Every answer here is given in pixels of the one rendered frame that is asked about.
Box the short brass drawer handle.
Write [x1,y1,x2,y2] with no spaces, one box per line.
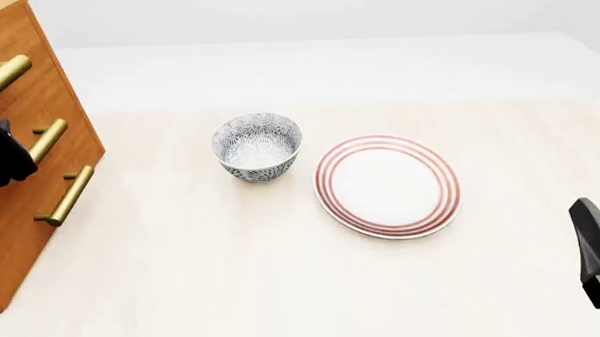
[31,164,97,229]

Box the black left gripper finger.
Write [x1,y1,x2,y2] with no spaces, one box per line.
[0,106,40,190]

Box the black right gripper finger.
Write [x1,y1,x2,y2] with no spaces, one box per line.
[567,197,600,283]

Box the long brass drawer handle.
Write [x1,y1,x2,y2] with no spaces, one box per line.
[0,53,35,109]

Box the white plate with red rings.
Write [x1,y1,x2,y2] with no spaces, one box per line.
[311,131,463,243]

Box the small wooden drawer front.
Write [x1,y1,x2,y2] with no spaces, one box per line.
[0,113,112,309]

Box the medium wooden drawer front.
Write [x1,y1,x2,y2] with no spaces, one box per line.
[0,65,93,277]

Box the medium brass drawer handle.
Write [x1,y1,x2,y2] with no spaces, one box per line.
[26,118,71,166]

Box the large wooden drawer front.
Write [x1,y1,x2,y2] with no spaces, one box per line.
[0,0,66,192]

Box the blue floral patterned bowl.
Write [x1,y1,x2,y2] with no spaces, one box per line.
[209,110,304,185]

